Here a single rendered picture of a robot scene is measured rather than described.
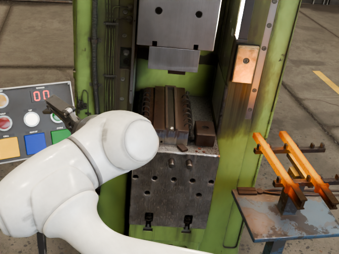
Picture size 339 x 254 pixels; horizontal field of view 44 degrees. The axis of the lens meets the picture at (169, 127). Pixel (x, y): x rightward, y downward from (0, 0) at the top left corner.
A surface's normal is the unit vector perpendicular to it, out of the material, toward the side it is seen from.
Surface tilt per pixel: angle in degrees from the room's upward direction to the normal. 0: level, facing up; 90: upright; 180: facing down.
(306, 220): 0
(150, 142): 69
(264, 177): 0
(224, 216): 90
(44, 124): 60
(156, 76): 90
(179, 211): 90
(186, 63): 90
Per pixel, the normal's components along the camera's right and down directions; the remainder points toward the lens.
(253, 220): 0.10, -0.85
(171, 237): 0.01, 0.53
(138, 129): 0.50, -0.29
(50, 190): 0.14, -0.40
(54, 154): -0.03, -0.72
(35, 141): 0.42, 0.02
